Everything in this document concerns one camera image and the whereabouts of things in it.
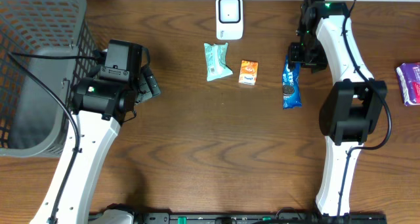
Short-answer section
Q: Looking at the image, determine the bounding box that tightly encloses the blue cookie package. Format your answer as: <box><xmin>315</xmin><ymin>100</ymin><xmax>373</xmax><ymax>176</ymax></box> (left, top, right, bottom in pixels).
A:
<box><xmin>282</xmin><ymin>56</ymin><xmax>302</xmax><ymax>109</ymax></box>

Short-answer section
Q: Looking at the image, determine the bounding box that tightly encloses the orange white snack bar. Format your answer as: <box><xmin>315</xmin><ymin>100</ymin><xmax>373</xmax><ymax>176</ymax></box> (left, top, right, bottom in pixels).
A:
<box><xmin>238</xmin><ymin>60</ymin><xmax>259</xmax><ymax>85</ymax></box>

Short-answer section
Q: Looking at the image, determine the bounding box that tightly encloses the teal wet wipes pack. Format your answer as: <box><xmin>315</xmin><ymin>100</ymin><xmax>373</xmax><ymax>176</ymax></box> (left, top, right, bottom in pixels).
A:
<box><xmin>204</xmin><ymin>43</ymin><xmax>233</xmax><ymax>81</ymax></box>

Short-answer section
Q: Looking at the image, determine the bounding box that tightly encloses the red purple pad package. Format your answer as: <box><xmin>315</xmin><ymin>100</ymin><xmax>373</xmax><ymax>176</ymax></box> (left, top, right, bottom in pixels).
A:
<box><xmin>396</xmin><ymin>62</ymin><xmax>419</xmax><ymax>106</ymax></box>

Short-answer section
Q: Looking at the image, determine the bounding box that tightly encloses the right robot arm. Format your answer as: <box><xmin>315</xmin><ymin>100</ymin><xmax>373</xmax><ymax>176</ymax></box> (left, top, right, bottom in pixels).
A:
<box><xmin>287</xmin><ymin>0</ymin><xmax>390</xmax><ymax>219</ymax></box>

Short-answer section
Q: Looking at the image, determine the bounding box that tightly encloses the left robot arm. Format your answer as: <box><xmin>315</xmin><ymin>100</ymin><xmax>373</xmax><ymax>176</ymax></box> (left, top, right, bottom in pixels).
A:
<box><xmin>31</xmin><ymin>39</ymin><xmax>160</xmax><ymax>223</ymax></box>

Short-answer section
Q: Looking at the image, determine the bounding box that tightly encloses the white barcode scanner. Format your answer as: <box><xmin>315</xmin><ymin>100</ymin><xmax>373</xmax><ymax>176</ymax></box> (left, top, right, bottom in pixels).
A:
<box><xmin>215</xmin><ymin>0</ymin><xmax>244</xmax><ymax>40</ymax></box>

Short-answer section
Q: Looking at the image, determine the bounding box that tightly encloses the grey plastic mesh basket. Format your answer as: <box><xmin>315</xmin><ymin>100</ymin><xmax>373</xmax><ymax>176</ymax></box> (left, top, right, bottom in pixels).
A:
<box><xmin>1</xmin><ymin>0</ymin><xmax>97</xmax><ymax>158</ymax></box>

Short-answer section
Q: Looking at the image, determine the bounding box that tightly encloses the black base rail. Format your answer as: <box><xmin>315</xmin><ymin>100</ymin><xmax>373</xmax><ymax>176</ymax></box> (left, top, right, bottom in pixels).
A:
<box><xmin>88</xmin><ymin>204</ymin><xmax>388</xmax><ymax>224</ymax></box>

